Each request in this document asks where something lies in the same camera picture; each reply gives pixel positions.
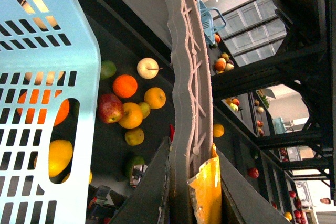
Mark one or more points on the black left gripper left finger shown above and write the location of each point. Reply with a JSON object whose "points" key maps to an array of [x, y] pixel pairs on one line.
{"points": [[149, 202]]}

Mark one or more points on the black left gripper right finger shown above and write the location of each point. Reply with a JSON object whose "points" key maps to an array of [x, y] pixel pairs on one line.
{"points": [[241, 203]]}

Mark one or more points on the yellow lemon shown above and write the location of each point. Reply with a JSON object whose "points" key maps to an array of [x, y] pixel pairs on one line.
{"points": [[60, 155]]}

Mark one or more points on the light blue shopping basket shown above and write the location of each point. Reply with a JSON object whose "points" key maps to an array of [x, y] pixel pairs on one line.
{"points": [[45, 44]]}

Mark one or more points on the green apple front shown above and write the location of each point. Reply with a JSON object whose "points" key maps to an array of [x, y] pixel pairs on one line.
{"points": [[134, 160]]}

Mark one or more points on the brownish green pear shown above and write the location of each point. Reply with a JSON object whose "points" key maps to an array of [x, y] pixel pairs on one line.
{"points": [[134, 137]]}

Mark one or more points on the red chili pepper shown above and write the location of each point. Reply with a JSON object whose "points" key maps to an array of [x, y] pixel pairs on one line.
{"points": [[172, 132]]}

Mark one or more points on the yellow orange round fruit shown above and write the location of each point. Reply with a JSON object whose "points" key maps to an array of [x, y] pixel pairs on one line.
{"points": [[132, 117]]}

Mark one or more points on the small olive pear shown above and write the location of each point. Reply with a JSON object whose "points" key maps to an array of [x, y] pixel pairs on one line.
{"points": [[145, 108]]}

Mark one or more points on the red apple in cluster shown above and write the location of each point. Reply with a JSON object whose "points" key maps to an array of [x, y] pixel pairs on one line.
{"points": [[110, 108]]}

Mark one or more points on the yellow orange apple pear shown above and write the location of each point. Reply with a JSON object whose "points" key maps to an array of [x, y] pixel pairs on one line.
{"points": [[155, 98]]}

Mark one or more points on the small orange tangerine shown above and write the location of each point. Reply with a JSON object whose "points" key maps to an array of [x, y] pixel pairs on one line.
{"points": [[125, 86]]}

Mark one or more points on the large bumpy orange centre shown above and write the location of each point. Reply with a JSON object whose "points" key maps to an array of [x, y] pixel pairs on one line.
{"points": [[41, 113]]}

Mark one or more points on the white pear with stem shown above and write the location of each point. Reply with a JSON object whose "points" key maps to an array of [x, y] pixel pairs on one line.
{"points": [[148, 68]]}

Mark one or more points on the green lime upper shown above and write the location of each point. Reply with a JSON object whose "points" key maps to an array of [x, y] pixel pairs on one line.
{"points": [[108, 69]]}

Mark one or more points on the small blue basket rear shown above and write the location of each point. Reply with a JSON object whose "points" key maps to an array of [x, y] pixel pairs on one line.
{"points": [[209, 28]]}

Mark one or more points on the yellow tape on handle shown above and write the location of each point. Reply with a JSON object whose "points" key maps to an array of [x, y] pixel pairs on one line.
{"points": [[206, 192]]}

